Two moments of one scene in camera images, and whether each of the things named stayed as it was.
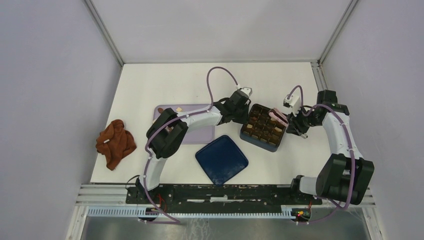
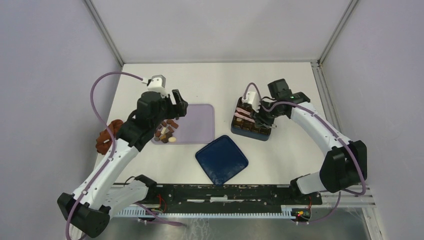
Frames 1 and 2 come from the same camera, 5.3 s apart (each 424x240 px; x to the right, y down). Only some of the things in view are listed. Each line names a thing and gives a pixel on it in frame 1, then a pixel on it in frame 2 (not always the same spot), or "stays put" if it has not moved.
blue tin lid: (222, 160) stays put
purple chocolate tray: (201, 135) stays put
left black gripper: (244, 119) to (177, 110)
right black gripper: (294, 126) to (261, 121)
